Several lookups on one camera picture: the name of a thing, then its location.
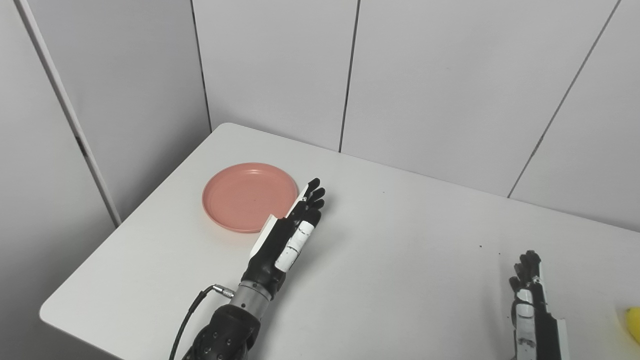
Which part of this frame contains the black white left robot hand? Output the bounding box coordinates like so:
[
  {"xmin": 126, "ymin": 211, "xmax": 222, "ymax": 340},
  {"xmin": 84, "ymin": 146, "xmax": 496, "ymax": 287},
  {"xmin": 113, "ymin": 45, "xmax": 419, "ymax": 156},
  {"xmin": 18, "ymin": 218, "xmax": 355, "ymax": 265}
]
[{"xmin": 241, "ymin": 178, "xmax": 326, "ymax": 301}]

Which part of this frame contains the pink round plate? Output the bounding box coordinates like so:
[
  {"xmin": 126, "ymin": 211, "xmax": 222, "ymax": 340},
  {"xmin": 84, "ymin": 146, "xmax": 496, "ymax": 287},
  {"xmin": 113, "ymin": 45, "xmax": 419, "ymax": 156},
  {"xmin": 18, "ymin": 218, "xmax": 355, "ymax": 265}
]
[{"xmin": 202, "ymin": 162, "xmax": 300, "ymax": 234}]

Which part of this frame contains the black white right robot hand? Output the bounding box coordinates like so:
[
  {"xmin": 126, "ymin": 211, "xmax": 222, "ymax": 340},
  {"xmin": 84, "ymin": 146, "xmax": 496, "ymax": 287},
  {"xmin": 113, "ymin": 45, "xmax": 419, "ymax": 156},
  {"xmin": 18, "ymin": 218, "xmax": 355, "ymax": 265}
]
[{"xmin": 509, "ymin": 250, "xmax": 571, "ymax": 360}]

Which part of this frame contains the yellow lemon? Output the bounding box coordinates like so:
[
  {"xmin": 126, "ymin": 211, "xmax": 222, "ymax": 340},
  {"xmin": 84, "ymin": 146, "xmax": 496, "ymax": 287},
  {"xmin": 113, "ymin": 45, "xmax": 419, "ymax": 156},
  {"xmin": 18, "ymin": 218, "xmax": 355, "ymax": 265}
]
[{"xmin": 626, "ymin": 307, "xmax": 640, "ymax": 345}]

